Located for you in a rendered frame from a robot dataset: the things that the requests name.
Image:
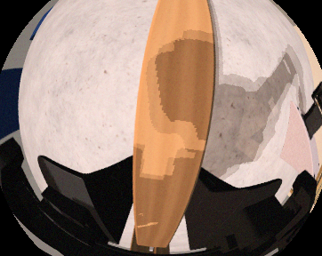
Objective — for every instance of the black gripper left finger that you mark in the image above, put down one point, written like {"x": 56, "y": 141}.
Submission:
{"x": 107, "y": 193}

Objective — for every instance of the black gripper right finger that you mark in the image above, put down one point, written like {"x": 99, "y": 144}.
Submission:
{"x": 215, "y": 203}

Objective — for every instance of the orange wooden plank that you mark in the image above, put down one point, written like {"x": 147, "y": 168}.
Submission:
{"x": 173, "y": 117}

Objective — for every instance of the wooden post with vertical slot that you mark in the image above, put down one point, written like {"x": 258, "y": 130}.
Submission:
{"x": 146, "y": 249}

